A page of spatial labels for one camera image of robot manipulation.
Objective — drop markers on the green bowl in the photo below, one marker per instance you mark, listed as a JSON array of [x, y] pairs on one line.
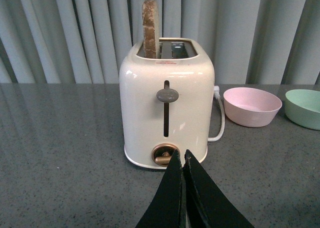
[[302, 107]]

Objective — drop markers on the brown bread slice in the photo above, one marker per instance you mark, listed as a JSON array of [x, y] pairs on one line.
[[151, 32]]

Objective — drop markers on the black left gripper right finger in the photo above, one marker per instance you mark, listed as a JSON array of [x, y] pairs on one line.
[[206, 204]]

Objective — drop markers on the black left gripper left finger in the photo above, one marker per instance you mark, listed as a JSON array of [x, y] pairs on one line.
[[167, 207]]

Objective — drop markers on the grey vertical blinds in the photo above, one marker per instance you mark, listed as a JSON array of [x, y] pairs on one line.
[[85, 41]]

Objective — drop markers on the cream two-slot toaster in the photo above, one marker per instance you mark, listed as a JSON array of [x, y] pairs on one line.
[[166, 103]]

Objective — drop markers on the pink bowl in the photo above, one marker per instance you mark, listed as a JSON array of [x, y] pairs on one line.
[[251, 107]]

